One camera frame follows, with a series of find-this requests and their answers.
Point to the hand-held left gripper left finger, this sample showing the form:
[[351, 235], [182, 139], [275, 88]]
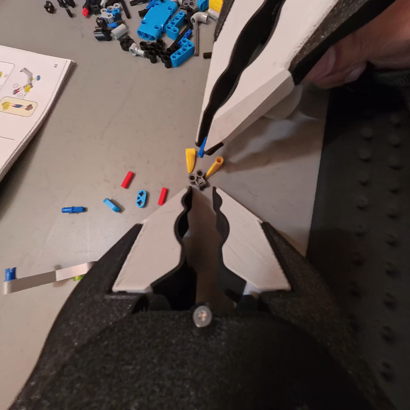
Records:
[[153, 249]]

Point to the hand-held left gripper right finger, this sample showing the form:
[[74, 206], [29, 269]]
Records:
[[249, 249]]

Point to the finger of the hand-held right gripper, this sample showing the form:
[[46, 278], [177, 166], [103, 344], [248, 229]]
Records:
[[224, 64], [266, 83]]

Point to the grey connector piece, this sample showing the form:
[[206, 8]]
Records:
[[198, 180]]

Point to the blue connector pin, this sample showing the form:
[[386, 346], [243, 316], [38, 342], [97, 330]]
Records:
[[73, 209], [201, 148]]

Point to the grey desk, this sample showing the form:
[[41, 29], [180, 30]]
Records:
[[112, 134]]

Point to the person's right hand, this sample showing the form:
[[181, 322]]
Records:
[[378, 48]]

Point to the blue two-hole beam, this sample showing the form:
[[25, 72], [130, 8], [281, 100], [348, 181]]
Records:
[[141, 198]]

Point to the red connector pin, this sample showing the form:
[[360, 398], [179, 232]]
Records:
[[127, 179], [162, 196]]

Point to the small blue brick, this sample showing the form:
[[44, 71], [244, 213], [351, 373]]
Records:
[[111, 205]]

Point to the pile of building bricks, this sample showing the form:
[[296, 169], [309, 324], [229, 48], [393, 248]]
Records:
[[153, 28]]

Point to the yellow cone piece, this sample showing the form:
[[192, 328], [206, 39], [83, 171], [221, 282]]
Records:
[[214, 166]]

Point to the yellow wedge piece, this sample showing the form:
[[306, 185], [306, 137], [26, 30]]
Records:
[[190, 159]]

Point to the black studded mat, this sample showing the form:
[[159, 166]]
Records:
[[368, 224]]

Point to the grey angled beam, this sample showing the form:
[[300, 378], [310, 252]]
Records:
[[35, 282]]

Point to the short blue peg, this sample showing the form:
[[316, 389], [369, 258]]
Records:
[[10, 274]]

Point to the white instruction booklet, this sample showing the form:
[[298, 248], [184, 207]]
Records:
[[28, 105]]

